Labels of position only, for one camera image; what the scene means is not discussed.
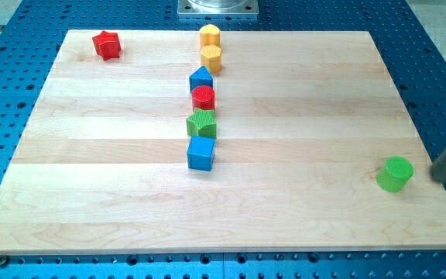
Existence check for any green cylinder block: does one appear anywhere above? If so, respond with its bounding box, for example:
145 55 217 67
376 156 414 193

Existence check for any red star block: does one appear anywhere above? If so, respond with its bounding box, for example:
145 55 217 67
92 30 122 60

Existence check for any red cylinder block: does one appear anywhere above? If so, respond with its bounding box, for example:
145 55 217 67
191 85 215 110

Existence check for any yellow hexagon block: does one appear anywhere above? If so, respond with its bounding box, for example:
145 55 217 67
201 45 222 73

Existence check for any green star block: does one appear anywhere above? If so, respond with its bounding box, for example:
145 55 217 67
186 108 217 139

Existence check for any blue cube block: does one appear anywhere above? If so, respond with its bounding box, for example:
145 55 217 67
187 136 216 171

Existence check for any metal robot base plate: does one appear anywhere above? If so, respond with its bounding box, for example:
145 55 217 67
177 0 259 16

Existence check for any blue triangle block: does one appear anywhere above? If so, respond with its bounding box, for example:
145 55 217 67
189 66 213 91

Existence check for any wooden board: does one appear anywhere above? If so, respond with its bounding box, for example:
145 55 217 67
0 30 446 255

